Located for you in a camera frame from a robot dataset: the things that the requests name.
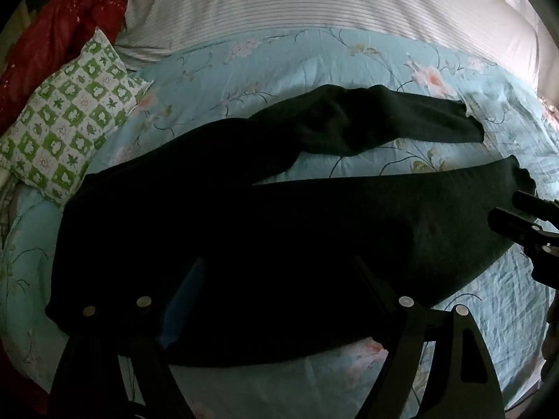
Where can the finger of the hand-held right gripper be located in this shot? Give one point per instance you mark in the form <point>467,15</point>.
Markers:
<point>535,200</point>
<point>511,220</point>

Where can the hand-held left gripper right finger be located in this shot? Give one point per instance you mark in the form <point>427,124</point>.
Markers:
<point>395,336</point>

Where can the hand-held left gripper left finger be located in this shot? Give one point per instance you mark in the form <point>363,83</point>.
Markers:
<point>177,314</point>

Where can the black pants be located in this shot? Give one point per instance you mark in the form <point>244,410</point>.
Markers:
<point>270,235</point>

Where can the green checkered pillow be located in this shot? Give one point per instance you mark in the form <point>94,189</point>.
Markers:
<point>72,113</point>

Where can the blue floral bed sheet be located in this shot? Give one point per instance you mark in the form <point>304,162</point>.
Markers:
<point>244,70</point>

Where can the white striped bed sheet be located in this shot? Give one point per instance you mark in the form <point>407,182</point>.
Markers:
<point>305,4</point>

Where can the red quilt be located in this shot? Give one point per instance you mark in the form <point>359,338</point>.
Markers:
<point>56,39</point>

